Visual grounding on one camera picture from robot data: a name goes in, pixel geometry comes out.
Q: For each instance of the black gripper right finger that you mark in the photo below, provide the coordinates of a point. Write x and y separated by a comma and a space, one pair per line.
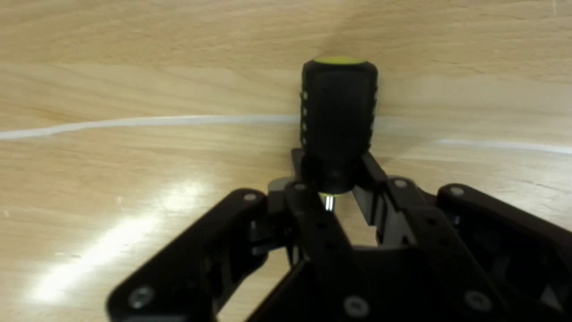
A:
490, 260

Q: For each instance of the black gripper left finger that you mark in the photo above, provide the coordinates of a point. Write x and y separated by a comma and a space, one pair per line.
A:
194, 276

